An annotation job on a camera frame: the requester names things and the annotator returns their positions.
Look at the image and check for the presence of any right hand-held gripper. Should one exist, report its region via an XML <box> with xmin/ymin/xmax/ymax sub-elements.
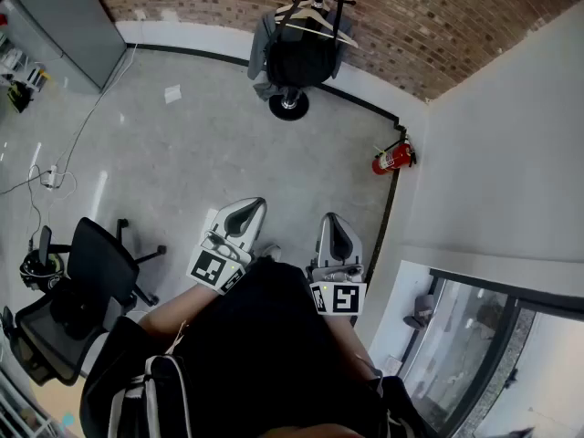
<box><xmin>306</xmin><ymin>212</ymin><xmax>369</xmax><ymax>317</ymax></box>

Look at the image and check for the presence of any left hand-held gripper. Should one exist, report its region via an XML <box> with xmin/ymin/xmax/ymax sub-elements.
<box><xmin>185</xmin><ymin>197</ymin><xmax>268</xmax><ymax>297</ymax></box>

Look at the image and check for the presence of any black metal coat rack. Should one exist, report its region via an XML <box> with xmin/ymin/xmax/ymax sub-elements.
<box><xmin>267</xmin><ymin>0</ymin><xmax>358</xmax><ymax>122</ymax></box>

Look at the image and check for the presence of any person's right forearm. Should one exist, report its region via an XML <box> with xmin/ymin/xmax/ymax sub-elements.
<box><xmin>339</xmin><ymin>315</ymin><xmax>383</xmax><ymax>378</ymax></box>

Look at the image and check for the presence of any person's left forearm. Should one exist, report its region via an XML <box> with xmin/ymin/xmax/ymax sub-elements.
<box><xmin>136</xmin><ymin>284</ymin><xmax>215</xmax><ymax>337</ymax></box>

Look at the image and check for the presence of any person's white shoe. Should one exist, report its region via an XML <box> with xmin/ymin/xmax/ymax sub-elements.
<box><xmin>257</xmin><ymin>243</ymin><xmax>283</xmax><ymax>263</ymax></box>

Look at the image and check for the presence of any red fire extinguisher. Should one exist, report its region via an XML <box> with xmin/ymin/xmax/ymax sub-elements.
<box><xmin>371</xmin><ymin>137</ymin><xmax>418</xmax><ymax>176</ymax></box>

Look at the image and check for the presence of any grey cap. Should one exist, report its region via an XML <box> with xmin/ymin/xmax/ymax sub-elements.
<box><xmin>403</xmin><ymin>294</ymin><xmax>437</xmax><ymax>332</ymax></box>

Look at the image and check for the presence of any person's black clothing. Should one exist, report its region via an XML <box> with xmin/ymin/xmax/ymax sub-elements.
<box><xmin>79</xmin><ymin>257</ymin><xmax>430</xmax><ymax>438</ymax></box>

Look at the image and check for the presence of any black office chair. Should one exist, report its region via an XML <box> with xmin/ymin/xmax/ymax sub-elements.
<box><xmin>2</xmin><ymin>216</ymin><xmax>168</xmax><ymax>387</ymax></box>

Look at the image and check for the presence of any dark-framed window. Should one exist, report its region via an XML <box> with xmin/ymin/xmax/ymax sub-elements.
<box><xmin>401</xmin><ymin>266</ymin><xmax>584</xmax><ymax>438</ymax></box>

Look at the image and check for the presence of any grey hanging garment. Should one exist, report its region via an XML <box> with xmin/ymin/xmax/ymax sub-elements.
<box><xmin>247</xmin><ymin>10</ymin><xmax>355</xmax><ymax>103</ymax></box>

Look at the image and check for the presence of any light wooden hanger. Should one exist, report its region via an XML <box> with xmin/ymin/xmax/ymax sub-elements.
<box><xmin>275</xmin><ymin>5</ymin><xmax>330</xmax><ymax>23</ymax></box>
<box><xmin>285</xmin><ymin>16</ymin><xmax>360</xmax><ymax>48</ymax></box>

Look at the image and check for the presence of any black helmet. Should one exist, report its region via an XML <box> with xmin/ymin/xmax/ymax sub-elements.
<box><xmin>18</xmin><ymin>248</ymin><xmax>65</xmax><ymax>291</ymax></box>

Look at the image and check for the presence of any black and yellow bag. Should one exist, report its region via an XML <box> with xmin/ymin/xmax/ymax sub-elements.
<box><xmin>6</xmin><ymin>81</ymin><xmax>33</xmax><ymax>114</ymax></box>

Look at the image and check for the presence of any grey metal cabinet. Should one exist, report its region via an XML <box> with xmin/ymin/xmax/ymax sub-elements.
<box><xmin>0</xmin><ymin>0</ymin><xmax>128</xmax><ymax>94</ymax></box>

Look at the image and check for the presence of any black white-trimmed shoulder strap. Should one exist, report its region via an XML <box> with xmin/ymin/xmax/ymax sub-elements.
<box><xmin>364</xmin><ymin>371</ymin><xmax>414</xmax><ymax>438</ymax></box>
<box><xmin>108</xmin><ymin>353</ymin><xmax>193</xmax><ymax>438</ymax></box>

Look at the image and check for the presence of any white power cable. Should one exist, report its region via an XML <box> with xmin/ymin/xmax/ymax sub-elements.
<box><xmin>53</xmin><ymin>43</ymin><xmax>138</xmax><ymax>172</ymax></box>

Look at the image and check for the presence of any thin black cable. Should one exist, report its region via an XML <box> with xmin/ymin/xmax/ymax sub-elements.
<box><xmin>0</xmin><ymin>164</ymin><xmax>52</xmax><ymax>245</ymax></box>

